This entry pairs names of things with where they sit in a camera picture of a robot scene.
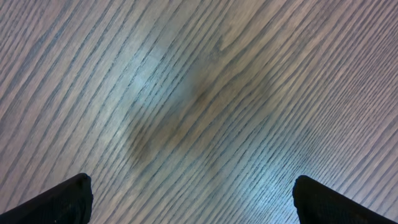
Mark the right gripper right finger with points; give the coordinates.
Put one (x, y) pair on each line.
(318, 204)

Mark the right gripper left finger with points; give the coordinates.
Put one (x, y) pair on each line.
(68, 202)

